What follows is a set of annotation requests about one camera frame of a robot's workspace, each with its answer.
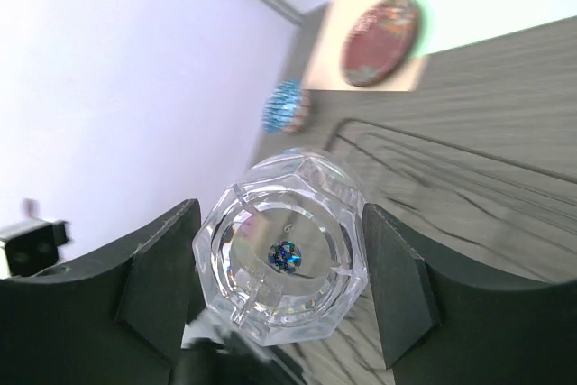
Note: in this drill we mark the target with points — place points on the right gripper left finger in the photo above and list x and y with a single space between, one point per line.
115 315

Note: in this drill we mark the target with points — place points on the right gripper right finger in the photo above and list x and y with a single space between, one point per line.
445 318

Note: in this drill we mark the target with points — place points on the black wire dish rack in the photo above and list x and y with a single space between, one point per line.
504 213

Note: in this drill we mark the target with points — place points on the clear glass tumbler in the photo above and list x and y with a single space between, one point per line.
281 256

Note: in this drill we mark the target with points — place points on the blue patterned bowl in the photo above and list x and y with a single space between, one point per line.
287 109

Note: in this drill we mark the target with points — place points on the red floral plate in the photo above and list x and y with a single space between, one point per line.
380 42

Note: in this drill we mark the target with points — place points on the grey ceramic mug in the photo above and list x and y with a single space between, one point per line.
212 355

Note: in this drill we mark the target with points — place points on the beige folder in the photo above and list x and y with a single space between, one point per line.
323 69

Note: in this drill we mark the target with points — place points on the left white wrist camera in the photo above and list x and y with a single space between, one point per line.
31 246

